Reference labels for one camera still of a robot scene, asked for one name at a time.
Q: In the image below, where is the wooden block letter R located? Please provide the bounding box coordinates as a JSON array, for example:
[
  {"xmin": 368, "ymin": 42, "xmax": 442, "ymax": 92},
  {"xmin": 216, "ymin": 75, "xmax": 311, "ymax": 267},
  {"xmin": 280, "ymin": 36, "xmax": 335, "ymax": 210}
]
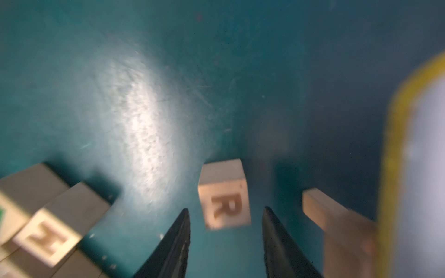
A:
[{"xmin": 198, "ymin": 159, "xmax": 251, "ymax": 231}]

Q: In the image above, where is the wooden whiteboard easel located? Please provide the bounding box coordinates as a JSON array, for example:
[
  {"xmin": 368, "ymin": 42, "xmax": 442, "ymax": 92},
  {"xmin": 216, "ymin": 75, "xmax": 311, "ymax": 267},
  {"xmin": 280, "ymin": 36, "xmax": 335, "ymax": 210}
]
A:
[{"xmin": 302, "ymin": 188, "xmax": 377, "ymax": 278}]

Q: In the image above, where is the wooden block letter H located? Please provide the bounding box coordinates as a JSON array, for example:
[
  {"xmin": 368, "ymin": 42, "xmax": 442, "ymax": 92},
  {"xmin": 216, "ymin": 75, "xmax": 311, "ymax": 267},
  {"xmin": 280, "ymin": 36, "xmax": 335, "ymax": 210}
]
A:
[{"xmin": 13, "ymin": 183, "xmax": 111, "ymax": 267}]

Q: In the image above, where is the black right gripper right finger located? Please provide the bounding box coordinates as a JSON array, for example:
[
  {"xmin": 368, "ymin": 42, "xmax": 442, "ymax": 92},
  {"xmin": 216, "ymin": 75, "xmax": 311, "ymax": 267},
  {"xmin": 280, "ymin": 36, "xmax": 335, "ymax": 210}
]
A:
[{"xmin": 262, "ymin": 207, "xmax": 322, "ymax": 278}]

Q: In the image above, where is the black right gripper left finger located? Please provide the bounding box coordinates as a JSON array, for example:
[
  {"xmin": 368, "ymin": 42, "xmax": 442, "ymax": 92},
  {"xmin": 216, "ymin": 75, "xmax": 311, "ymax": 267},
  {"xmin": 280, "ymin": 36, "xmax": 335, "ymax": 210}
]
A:
[{"xmin": 134, "ymin": 208, "xmax": 191, "ymax": 278}]

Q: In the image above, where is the wooden block green V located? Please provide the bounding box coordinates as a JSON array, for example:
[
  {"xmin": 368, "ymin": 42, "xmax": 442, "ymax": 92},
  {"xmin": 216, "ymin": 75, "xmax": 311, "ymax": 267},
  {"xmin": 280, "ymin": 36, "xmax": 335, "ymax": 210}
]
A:
[{"xmin": 1, "ymin": 163, "xmax": 69, "ymax": 244}]

